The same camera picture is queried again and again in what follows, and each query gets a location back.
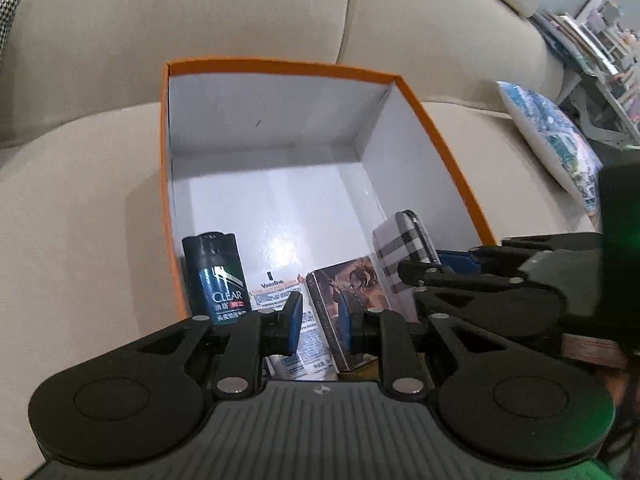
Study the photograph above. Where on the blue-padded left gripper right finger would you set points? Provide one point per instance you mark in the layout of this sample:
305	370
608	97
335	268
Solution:
397	345

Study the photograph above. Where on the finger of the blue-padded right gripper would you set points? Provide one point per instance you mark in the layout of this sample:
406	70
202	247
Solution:
422	274
459	262

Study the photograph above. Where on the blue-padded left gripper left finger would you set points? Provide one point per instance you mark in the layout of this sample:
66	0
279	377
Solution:
245	345

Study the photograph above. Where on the plaid checkered case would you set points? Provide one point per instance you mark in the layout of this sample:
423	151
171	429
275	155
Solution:
402	238

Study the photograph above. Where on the anime art card box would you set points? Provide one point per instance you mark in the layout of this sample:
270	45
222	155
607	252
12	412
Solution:
336	292

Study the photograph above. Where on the dark Clear shampoo bottle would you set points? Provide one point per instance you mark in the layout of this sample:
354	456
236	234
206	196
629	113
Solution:
215	278

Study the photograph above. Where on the person's right hand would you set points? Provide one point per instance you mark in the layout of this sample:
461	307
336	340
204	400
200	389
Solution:
604	357

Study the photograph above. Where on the blue floral white cushion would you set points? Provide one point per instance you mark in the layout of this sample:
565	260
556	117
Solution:
556	142

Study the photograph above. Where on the orange cardboard box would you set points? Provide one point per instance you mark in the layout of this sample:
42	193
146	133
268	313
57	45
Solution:
301	161

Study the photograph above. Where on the beige sofa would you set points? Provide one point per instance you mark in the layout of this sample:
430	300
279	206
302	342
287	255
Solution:
83	263

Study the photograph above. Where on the cluttered shelf with books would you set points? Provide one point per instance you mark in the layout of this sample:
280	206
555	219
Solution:
601	60

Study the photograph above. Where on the houndstooth black white cushion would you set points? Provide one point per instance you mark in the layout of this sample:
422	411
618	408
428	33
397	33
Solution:
8	9

